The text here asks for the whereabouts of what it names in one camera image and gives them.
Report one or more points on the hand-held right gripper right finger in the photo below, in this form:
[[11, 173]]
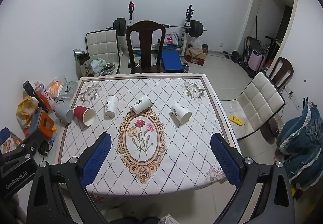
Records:
[[225, 161]]

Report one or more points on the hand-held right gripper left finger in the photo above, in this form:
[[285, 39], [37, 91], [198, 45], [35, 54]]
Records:
[[97, 157]]

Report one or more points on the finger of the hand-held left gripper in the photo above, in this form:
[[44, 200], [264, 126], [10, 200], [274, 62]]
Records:
[[37, 99], [30, 142]]

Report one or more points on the red paper cup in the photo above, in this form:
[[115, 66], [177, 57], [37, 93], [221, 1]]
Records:
[[84, 115]]

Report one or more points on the white paper cup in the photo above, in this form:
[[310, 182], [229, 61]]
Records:
[[111, 106], [181, 113], [140, 104]]

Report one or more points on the black round object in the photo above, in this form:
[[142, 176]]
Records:
[[45, 147]]

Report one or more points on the yellow plastic bag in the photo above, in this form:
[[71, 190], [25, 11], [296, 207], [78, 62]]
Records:
[[25, 110]]

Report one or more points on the printed snack packet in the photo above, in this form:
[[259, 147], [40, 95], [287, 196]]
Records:
[[10, 144]]

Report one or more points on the orange plastic bag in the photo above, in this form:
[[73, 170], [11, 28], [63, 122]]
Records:
[[54, 87]]

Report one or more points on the orange box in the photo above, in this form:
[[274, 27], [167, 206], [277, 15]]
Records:
[[45, 124]]

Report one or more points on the grey plastic bin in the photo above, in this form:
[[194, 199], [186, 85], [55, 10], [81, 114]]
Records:
[[63, 112]]

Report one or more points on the clear glass tray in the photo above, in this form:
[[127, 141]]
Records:
[[68, 89]]

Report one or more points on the yellow flat object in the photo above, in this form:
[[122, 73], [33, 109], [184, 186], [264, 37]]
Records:
[[236, 120]]

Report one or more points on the floral printed tablecloth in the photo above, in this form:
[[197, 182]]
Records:
[[176, 150]]

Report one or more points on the tall brown printed carton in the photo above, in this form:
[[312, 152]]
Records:
[[83, 65]]

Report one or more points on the green plastic bag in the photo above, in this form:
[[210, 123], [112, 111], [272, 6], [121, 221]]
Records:
[[98, 64]]

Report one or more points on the white padded chair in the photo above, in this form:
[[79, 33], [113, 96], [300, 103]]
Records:
[[101, 43], [260, 97]]

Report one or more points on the metal bowls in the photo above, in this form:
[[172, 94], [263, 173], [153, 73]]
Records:
[[108, 68]]

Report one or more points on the pile of blue clothes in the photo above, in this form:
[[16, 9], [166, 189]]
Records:
[[302, 143]]

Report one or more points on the pink suitcase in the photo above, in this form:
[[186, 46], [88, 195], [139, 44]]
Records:
[[257, 60]]

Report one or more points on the small black dumbbell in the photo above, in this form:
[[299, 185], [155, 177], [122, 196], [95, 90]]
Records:
[[233, 55]]

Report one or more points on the brown cardboard box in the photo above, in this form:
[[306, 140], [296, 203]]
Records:
[[195, 57]]

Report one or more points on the dark wooden chair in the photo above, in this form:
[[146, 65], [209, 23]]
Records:
[[145, 37], [286, 67]]

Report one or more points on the blue bench pad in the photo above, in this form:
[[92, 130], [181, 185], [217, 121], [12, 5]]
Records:
[[171, 61]]

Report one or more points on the black folding cart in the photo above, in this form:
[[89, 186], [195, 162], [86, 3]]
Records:
[[248, 45]]

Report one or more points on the clear plastic bag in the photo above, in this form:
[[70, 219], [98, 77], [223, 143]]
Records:
[[196, 43]]

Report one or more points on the pink printed plastic bag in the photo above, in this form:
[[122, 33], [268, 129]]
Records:
[[170, 39]]

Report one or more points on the black barbell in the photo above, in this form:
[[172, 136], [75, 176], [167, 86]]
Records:
[[195, 28]]

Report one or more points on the white weight bench rack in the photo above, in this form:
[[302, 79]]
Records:
[[188, 16]]

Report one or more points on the wall socket with plugs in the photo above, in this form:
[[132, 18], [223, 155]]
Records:
[[289, 90]]

